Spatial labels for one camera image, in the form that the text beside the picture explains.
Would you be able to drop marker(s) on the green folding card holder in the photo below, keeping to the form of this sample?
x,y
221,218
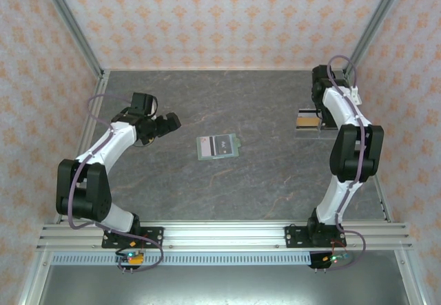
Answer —
x,y
236,150

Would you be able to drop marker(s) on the circuit board with yellow connector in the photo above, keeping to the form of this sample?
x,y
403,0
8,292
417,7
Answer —
x,y
138,259

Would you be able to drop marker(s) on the clear acrylic card stand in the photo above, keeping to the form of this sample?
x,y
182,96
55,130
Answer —
x,y
306,134

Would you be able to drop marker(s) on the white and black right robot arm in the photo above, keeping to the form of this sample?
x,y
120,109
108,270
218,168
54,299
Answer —
x,y
337,107

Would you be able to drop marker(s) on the black card with white logo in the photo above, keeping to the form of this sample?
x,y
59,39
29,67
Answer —
x,y
223,145

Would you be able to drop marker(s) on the orange credit card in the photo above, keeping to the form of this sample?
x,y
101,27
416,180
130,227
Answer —
x,y
306,122

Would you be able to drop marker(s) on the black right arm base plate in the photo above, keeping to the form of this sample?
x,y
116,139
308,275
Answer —
x,y
294,236

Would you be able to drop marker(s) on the aluminium frame leg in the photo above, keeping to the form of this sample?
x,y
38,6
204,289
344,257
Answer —
x,y
32,284
413,284

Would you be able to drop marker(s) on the circuit board with green light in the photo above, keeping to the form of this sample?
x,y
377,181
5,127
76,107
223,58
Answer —
x,y
336,259

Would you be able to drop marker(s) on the aluminium frame post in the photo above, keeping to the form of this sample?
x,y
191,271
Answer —
x,y
70,22
375,22

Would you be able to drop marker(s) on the aluminium mounting rail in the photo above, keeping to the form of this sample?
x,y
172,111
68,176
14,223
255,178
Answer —
x,y
220,236

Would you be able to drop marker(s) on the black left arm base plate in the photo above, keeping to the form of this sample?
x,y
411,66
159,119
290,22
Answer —
x,y
155,234

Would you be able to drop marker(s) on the white card with red logo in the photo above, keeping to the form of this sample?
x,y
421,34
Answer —
x,y
205,146

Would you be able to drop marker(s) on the grey metal panel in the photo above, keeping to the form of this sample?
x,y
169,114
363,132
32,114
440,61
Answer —
x,y
220,287

